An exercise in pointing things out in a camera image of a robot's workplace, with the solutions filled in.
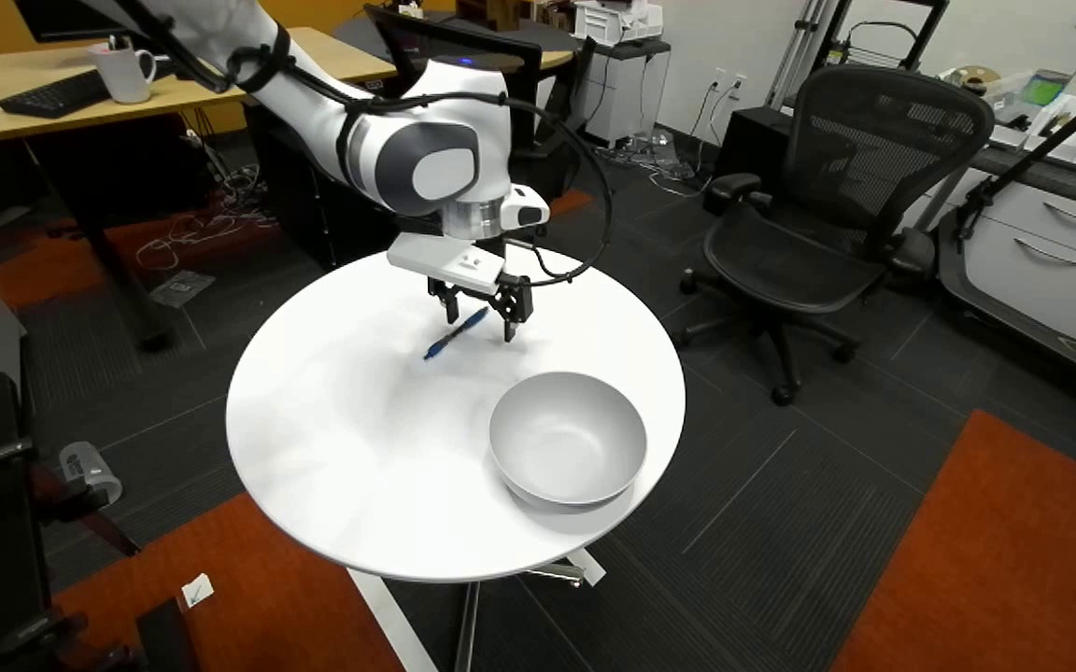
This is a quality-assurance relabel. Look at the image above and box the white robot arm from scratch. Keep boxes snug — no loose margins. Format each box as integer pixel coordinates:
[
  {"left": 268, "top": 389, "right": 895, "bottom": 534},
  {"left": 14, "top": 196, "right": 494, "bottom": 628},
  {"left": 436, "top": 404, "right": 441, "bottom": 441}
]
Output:
[{"left": 87, "top": 0, "right": 550, "bottom": 335}]

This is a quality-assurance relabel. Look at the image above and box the grey bowl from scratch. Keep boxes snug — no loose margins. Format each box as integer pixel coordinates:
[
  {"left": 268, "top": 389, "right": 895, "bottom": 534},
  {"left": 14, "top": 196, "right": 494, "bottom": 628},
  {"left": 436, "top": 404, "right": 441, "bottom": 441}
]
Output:
[{"left": 489, "top": 373, "right": 646, "bottom": 509}]

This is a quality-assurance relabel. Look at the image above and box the blue pen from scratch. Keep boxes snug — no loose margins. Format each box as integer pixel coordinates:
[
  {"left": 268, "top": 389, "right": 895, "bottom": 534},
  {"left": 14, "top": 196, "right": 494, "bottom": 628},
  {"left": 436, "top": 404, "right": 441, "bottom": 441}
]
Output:
[{"left": 422, "top": 305, "right": 489, "bottom": 361}]

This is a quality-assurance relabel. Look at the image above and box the white table base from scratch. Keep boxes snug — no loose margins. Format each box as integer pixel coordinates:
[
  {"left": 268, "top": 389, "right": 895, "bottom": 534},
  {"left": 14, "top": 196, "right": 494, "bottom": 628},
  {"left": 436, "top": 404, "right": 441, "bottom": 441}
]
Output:
[{"left": 347, "top": 546, "right": 610, "bottom": 672}]

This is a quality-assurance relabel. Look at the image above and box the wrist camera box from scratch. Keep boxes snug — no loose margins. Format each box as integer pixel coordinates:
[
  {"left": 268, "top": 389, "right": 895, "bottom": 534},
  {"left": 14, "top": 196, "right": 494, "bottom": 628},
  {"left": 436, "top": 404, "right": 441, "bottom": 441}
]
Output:
[{"left": 494, "top": 182, "right": 550, "bottom": 231}]

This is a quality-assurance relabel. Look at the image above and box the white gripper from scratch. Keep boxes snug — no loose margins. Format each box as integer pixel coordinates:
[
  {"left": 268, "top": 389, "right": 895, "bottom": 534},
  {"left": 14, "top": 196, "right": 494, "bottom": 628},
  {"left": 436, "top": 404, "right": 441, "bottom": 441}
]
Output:
[{"left": 390, "top": 231, "right": 531, "bottom": 343}]

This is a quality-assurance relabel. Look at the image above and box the white mug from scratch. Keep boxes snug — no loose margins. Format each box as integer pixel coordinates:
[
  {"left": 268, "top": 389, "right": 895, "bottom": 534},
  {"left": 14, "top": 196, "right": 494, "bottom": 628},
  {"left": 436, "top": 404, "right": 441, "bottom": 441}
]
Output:
[{"left": 95, "top": 38, "right": 161, "bottom": 106}]

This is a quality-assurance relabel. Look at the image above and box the white drawer cabinet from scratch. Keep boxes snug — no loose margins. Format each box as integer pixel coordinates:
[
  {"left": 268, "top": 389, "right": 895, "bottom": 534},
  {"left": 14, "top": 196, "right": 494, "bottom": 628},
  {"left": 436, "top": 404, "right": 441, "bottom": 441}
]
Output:
[{"left": 927, "top": 162, "right": 1076, "bottom": 365}]

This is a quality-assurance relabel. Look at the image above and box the black keyboard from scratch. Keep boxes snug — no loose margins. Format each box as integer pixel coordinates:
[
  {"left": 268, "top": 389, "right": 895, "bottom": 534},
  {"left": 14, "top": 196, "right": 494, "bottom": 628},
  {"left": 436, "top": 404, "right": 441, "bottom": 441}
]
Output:
[{"left": 0, "top": 73, "right": 110, "bottom": 119}]

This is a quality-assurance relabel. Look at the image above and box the black mesh office chair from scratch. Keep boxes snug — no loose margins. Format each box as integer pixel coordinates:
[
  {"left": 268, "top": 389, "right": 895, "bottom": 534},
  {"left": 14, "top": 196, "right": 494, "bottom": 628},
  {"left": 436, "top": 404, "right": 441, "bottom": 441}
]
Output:
[{"left": 679, "top": 64, "right": 995, "bottom": 404}]

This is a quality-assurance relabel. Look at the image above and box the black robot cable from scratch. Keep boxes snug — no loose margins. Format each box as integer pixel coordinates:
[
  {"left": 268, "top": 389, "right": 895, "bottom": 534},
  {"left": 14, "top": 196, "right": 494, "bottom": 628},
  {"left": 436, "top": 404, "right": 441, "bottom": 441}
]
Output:
[{"left": 112, "top": 0, "right": 618, "bottom": 290}]

